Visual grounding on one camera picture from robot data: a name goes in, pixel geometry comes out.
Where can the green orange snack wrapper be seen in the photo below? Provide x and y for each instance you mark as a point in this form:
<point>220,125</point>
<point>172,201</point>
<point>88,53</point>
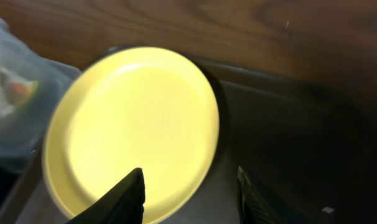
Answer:
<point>15,91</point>

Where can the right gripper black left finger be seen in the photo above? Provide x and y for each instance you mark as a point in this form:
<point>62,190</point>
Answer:
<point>123,204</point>

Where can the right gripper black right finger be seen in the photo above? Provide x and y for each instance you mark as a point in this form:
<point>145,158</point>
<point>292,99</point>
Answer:
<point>258,204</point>

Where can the yellow plate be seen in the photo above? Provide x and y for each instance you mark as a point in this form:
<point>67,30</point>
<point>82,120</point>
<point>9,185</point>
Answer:
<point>142,107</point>

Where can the clear plastic bin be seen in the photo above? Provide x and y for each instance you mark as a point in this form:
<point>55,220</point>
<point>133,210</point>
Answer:
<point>20,131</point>

